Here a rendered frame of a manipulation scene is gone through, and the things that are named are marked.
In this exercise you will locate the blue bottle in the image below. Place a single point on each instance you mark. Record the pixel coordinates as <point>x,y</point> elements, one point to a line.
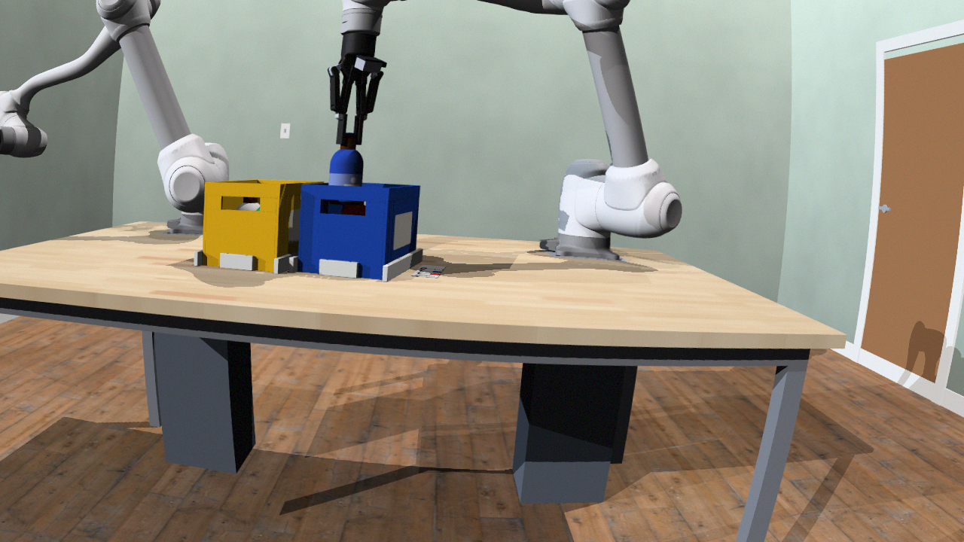
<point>346,168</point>

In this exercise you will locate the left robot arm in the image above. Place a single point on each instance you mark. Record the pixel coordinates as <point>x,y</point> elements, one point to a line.
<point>634,200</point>

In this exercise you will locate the white paper slip with black markings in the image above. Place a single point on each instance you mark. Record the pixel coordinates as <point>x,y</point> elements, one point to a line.
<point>429,271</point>

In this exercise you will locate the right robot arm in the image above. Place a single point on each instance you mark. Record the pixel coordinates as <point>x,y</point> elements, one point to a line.
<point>185,163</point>

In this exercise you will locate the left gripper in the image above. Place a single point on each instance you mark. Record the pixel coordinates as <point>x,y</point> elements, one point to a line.
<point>353,44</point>

